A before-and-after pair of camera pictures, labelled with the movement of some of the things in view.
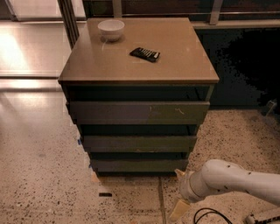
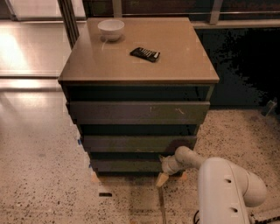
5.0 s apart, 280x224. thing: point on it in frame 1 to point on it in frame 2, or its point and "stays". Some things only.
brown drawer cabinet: [138, 89] stays
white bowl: [110, 30] stays
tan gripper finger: [179, 210] to [162, 178]
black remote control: [145, 54] stays
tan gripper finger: [179, 172] to [162, 158]
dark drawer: [139, 166] stays
